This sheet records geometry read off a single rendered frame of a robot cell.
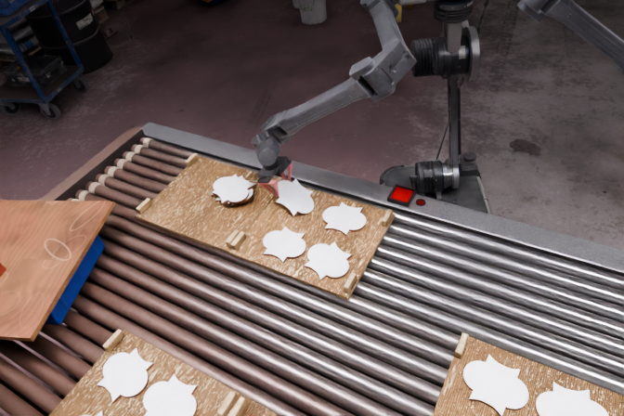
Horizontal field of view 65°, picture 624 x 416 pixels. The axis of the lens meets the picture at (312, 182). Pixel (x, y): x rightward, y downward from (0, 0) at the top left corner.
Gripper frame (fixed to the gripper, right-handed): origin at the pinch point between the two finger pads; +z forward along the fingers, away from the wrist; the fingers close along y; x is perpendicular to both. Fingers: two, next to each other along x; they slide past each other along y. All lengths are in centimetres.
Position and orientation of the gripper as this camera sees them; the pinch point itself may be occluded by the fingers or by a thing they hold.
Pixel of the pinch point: (282, 188)
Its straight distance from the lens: 161.1
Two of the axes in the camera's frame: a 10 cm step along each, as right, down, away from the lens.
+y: 4.8, -6.1, 6.3
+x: -8.1, -0.4, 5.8
